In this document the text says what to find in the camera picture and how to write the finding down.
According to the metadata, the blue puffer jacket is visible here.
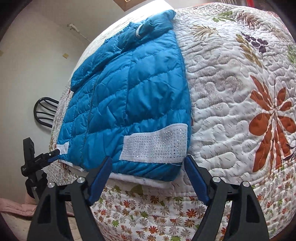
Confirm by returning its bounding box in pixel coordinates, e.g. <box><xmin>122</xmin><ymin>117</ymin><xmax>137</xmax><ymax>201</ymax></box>
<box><xmin>57</xmin><ymin>10</ymin><xmax>191</xmax><ymax>182</ymax></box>

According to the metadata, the black metal chair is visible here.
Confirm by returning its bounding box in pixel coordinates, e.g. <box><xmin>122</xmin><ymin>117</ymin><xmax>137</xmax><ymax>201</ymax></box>
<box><xmin>33</xmin><ymin>97</ymin><xmax>59</xmax><ymax>128</ymax></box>

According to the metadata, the floral quilted bedspread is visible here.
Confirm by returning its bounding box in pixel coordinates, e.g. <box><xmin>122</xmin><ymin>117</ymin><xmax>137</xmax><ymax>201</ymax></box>
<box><xmin>48</xmin><ymin>1</ymin><xmax>295</xmax><ymax>240</ymax></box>

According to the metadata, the wooden framed window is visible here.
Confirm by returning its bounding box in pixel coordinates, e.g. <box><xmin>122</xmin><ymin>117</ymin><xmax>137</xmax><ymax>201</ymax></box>
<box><xmin>113</xmin><ymin>0</ymin><xmax>151</xmax><ymax>12</ymax></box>

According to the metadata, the beige wall switch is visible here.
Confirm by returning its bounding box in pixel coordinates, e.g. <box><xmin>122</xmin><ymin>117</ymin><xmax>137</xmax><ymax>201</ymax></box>
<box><xmin>63</xmin><ymin>53</ymin><xmax>69</xmax><ymax>59</ymax></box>

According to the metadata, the wall mounted white device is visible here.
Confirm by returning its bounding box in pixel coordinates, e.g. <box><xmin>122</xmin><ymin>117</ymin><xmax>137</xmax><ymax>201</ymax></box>
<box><xmin>67</xmin><ymin>23</ymin><xmax>80</xmax><ymax>33</ymax></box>

